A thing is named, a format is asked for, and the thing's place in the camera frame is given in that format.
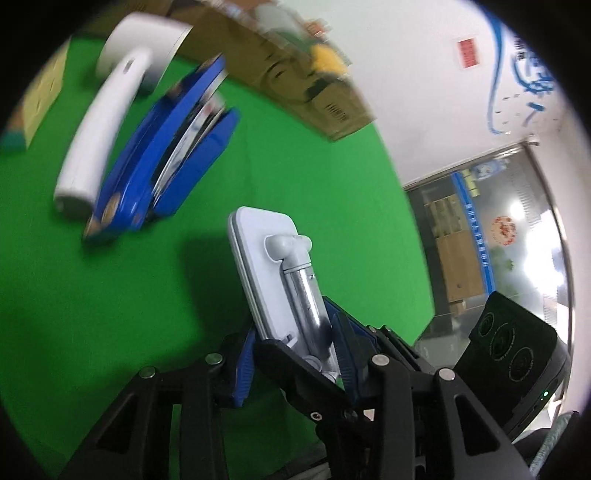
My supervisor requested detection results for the white phone stand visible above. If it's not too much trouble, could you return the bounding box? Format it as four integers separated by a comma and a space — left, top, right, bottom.
228, 206, 341, 382

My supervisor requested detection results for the blue stapler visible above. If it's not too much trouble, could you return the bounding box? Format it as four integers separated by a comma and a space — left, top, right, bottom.
83, 55, 239, 242

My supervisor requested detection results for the glass door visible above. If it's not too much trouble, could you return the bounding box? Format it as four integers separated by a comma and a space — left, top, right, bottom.
407, 143, 574, 365

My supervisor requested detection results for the yellow labelled jar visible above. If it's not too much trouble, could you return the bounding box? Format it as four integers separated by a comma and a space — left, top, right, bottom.
310, 43, 349, 78

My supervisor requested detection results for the brown cardboard box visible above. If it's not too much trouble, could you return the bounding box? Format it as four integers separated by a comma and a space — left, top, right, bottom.
81, 1, 374, 141

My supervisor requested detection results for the white curved handheld device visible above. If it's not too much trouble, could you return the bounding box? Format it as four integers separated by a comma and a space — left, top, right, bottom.
53, 12, 192, 219

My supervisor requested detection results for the black camera module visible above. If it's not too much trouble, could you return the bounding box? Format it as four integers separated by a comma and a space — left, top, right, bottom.
454, 291, 571, 440

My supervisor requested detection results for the red wall sign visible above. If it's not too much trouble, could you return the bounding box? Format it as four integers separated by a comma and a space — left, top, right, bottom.
458, 38, 480, 69

